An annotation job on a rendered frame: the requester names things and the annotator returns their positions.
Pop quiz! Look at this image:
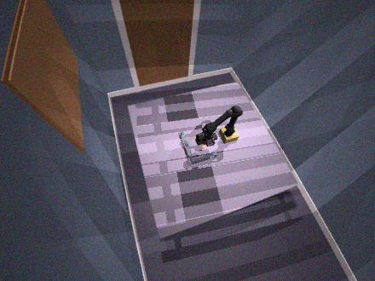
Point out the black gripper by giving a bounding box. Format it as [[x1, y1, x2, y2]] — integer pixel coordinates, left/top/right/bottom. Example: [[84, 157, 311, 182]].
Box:
[[195, 133, 217, 145]]

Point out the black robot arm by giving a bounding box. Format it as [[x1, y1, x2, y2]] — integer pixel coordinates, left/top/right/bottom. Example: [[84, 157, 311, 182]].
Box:
[[196, 106, 243, 146]]

